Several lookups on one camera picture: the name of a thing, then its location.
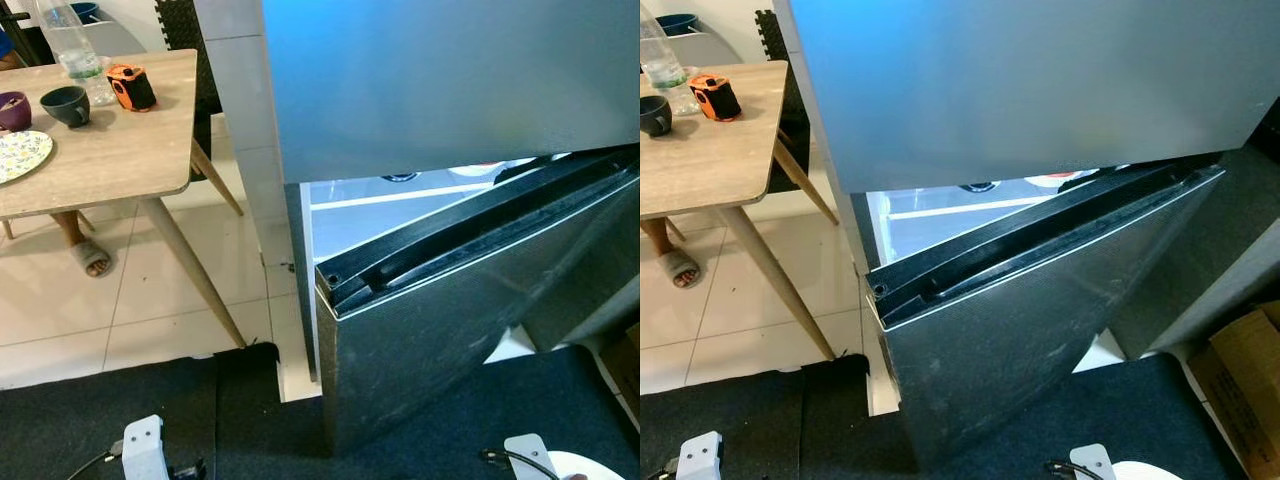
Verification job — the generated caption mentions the brown cardboard box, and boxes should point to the brown cardboard box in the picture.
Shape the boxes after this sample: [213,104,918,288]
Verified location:
[598,322,641,401]
[1188,300,1280,471]

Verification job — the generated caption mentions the floral patterned plate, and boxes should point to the floral patterned plate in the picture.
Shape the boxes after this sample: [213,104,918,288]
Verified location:
[0,130,54,186]

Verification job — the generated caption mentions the clear plastic water bottle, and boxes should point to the clear plastic water bottle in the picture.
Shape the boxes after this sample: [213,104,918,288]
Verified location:
[640,10,701,116]
[35,0,116,108]

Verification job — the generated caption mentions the seated person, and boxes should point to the seated person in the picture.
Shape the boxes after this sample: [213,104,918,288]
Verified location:
[645,218,704,291]
[50,210,114,279]

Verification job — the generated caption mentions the dark teal mug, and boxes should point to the dark teal mug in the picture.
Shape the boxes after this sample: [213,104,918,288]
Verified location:
[40,86,92,129]
[640,96,673,139]

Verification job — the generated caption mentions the purple mug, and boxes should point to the purple mug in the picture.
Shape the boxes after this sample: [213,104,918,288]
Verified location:
[0,91,33,133]

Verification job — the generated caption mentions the dark grey floor mat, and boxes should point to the dark grey floor mat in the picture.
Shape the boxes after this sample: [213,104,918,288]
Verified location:
[215,343,641,480]
[640,368,806,480]
[800,352,1251,480]
[0,355,219,480]

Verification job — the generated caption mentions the grey sandal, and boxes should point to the grey sandal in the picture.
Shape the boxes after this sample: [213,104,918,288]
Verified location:
[70,240,114,279]
[657,250,704,291]

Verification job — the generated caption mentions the orange black speaker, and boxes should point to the orange black speaker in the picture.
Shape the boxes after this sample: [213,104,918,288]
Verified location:
[106,64,158,113]
[689,74,743,123]

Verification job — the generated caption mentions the light wooden table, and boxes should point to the light wooden table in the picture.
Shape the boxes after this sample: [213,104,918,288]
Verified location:
[0,48,248,351]
[640,60,839,363]

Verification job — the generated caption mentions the black foam puzzle mat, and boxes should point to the black foam puzzle mat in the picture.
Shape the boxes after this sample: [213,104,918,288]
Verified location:
[755,8,813,196]
[155,0,223,181]

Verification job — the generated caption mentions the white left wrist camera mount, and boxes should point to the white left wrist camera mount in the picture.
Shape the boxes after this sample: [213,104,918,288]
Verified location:
[678,431,724,480]
[122,415,169,480]

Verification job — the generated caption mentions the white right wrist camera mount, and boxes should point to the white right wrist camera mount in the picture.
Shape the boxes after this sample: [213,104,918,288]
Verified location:
[1070,444,1119,480]
[503,433,556,480]

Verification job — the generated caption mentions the grey fridge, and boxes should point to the grey fridge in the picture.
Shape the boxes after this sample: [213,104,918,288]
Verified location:
[192,0,641,456]
[775,0,1280,471]

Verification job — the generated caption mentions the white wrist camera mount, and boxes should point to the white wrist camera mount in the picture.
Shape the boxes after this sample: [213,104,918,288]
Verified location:
[678,431,724,480]
[503,433,556,480]
[1070,444,1119,480]
[122,415,169,480]

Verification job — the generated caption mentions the grey freezer door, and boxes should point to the grey freezer door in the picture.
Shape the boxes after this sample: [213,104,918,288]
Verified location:
[260,0,641,186]
[788,0,1280,196]

